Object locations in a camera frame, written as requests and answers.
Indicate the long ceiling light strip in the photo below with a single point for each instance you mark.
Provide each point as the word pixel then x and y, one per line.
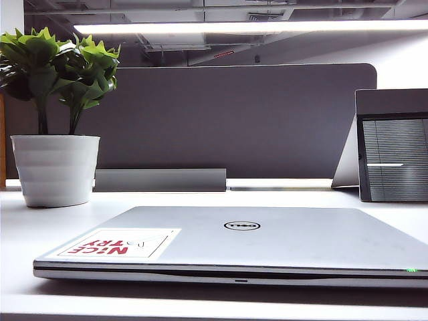
pixel 234 27

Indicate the red ceiling sign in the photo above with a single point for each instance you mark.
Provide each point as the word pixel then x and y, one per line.
pixel 223 55

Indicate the white ribbed plant pot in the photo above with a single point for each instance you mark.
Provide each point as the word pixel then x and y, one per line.
pixel 57 170

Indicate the green leafy artificial plant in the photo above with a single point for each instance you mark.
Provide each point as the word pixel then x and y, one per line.
pixel 40 57

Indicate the silver Dell laptop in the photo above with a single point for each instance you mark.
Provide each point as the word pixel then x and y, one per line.
pixel 267 240

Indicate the white slanted stand panel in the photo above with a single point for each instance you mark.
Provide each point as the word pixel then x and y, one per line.
pixel 347 167

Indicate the grey partition foot bracket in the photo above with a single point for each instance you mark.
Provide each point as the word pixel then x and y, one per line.
pixel 160 180

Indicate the dark grey desk partition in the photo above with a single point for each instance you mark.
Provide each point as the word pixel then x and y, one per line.
pixel 234 127

